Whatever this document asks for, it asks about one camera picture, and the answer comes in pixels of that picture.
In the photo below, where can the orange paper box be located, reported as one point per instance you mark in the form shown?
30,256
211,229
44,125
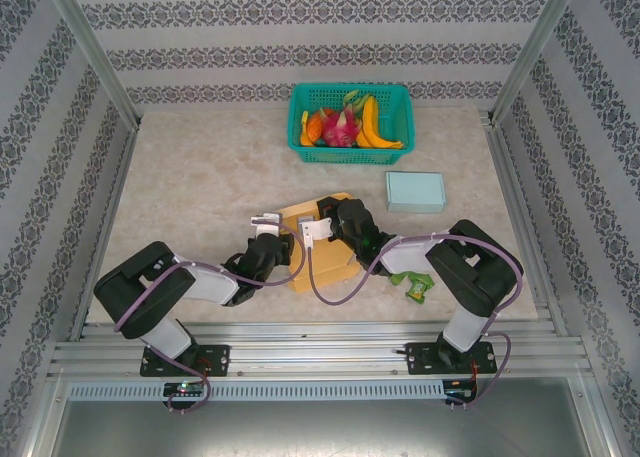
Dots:
330,262

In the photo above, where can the light blue paper box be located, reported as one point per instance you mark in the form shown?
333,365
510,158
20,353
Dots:
415,189

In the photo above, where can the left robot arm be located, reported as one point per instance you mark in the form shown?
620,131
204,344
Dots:
145,297

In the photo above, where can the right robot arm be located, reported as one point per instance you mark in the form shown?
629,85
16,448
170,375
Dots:
475,277

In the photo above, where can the pink dragon fruit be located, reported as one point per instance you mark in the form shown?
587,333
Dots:
340,129

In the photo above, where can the large yellow banana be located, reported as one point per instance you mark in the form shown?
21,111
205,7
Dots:
371,122

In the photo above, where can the orange fruit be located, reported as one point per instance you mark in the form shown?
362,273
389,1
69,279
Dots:
316,127

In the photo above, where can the thin yellow fruit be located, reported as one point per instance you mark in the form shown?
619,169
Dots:
303,129

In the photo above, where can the teal plastic basket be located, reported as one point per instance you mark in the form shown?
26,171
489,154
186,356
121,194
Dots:
400,122

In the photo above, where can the circuit board with green light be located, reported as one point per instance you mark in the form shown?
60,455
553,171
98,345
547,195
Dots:
184,389

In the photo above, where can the aluminium rail frame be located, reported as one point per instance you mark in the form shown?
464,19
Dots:
320,352

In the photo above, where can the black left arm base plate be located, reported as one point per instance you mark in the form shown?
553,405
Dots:
215,359

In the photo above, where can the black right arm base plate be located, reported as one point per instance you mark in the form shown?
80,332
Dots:
420,359

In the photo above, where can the aluminium frame post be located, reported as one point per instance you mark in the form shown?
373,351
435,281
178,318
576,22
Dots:
95,52
535,47

